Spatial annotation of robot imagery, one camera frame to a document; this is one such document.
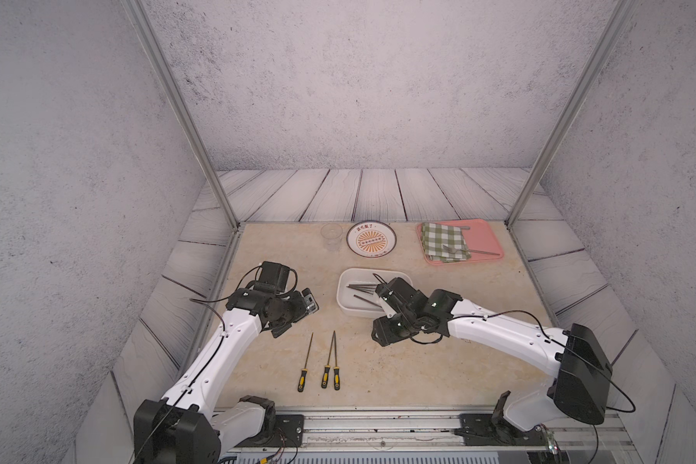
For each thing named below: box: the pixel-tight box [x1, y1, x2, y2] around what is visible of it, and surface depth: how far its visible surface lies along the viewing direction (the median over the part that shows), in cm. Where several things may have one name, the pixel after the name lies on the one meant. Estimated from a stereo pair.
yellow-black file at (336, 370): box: [333, 330, 341, 391], surface depth 83 cm
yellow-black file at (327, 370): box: [320, 330, 336, 389], surface depth 84 cm
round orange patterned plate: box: [346, 219, 398, 259], surface depth 117 cm
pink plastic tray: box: [416, 218, 504, 266], surface depth 118 cm
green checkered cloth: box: [420, 222, 472, 263], surface depth 117 cm
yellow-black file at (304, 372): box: [297, 332, 315, 394], surface depth 83 cm
